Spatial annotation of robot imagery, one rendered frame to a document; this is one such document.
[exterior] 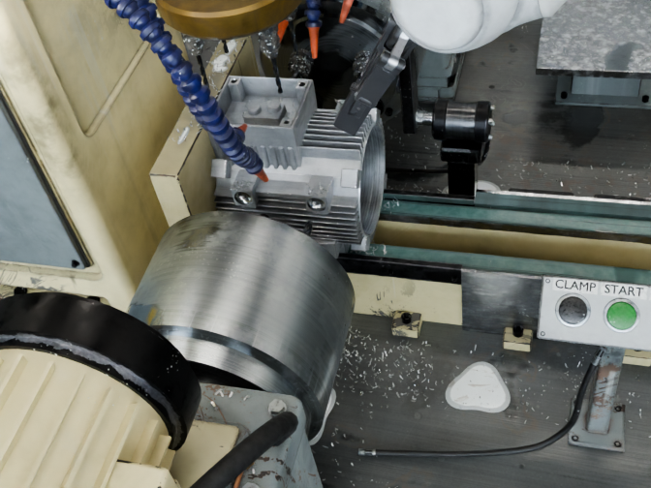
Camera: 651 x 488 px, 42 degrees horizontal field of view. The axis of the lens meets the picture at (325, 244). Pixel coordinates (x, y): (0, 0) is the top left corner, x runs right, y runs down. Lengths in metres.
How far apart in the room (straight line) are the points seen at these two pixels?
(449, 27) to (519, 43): 1.15
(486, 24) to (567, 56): 0.92
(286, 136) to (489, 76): 0.69
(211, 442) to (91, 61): 0.54
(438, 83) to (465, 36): 0.97
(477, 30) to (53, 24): 0.57
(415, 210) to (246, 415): 0.56
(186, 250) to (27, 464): 0.40
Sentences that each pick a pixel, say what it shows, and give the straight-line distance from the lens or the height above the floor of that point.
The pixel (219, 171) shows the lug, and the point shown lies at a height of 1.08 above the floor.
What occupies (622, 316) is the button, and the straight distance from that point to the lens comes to 0.96.
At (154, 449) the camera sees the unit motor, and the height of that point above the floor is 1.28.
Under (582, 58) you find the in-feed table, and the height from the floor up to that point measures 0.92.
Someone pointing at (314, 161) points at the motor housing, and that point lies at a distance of 1.11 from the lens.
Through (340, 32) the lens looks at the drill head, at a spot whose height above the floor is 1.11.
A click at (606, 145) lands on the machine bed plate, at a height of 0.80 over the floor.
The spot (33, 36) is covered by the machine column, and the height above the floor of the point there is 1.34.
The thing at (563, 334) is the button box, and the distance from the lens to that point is 0.96.
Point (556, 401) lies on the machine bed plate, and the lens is 1.21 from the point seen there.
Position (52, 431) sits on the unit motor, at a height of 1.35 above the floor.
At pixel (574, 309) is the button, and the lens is 0.95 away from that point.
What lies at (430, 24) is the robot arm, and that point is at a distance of 0.63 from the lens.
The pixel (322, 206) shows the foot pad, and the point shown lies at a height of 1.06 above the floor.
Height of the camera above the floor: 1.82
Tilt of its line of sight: 47 degrees down
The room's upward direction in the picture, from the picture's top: 11 degrees counter-clockwise
